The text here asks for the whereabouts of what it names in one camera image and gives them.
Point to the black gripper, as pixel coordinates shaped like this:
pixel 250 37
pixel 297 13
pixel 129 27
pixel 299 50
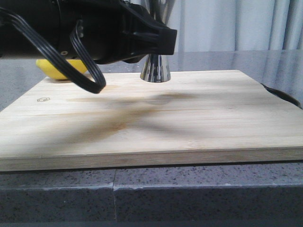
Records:
pixel 113 31

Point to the light wooden cutting board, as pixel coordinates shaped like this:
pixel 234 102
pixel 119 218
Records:
pixel 197 117

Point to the grey curtain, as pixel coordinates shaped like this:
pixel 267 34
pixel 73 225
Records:
pixel 237 25

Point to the steel double jigger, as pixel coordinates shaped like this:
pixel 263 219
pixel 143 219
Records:
pixel 156 68

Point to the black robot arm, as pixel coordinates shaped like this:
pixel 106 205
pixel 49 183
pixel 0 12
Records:
pixel 21 20

